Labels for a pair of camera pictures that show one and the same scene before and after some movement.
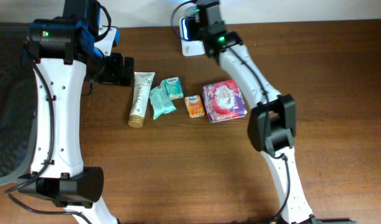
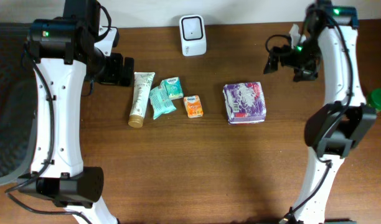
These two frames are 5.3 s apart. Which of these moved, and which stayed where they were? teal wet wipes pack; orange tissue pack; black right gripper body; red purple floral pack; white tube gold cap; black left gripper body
Moved: black right gripper body; red purple floral pack
Stayed: teal wet wipes pack; black left gripper body; white tube gold cap; orange tissue pack
